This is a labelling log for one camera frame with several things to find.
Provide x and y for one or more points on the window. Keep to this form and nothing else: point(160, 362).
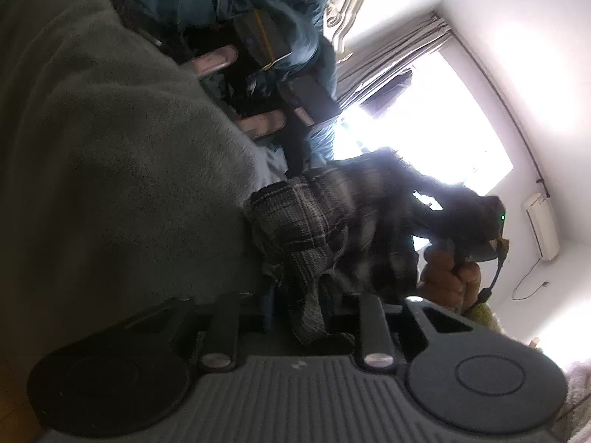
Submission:
point(452, 124)

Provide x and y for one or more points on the blue duvet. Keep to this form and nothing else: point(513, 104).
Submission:
point(295, 32)

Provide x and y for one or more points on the person's right hand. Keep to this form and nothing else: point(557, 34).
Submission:
point(443, 277)

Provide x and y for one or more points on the dark plaid shirt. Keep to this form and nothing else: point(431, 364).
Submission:
point(314, 212)

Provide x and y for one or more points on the grey fleece bed blanket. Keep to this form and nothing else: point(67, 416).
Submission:
point(92, 147)

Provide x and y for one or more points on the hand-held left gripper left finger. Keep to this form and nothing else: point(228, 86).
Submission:
point(224, 327)

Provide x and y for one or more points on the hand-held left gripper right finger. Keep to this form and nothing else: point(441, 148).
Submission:
point(371, 327)

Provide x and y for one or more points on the white air conditioner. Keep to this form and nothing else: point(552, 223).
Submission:
point(542, 226)

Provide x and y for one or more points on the person's right forearm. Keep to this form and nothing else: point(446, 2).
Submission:
point(482, 318)

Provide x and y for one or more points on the light blue bed sheet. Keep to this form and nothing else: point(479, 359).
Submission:
point(272, 166)

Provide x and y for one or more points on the grey curtain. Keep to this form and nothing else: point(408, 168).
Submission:
point(392, 50)

